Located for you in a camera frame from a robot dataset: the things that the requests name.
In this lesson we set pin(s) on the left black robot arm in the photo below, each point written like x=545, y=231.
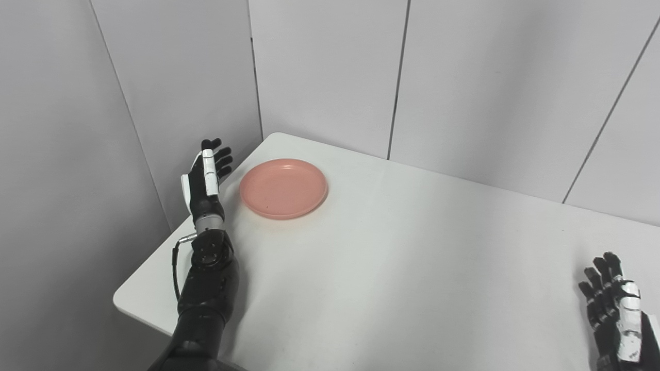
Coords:
x=206, y=299

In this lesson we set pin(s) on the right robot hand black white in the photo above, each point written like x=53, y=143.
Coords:
x=624, y=324

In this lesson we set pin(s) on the pink round plate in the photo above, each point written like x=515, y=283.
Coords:
x=283, y=188

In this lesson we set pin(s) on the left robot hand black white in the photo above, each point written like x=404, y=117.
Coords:
x=203, y=180

